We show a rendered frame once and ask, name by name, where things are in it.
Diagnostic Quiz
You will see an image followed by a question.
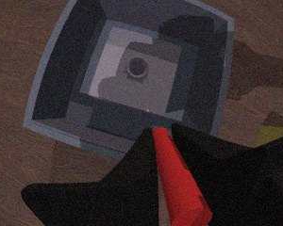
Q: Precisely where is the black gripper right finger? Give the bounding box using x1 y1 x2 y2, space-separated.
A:
172 124 283 226

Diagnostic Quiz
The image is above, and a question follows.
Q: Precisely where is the red peg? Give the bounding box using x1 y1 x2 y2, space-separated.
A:
152 128 212 226

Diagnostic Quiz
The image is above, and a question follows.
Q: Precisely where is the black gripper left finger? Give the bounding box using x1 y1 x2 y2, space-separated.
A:
21 128 159 226

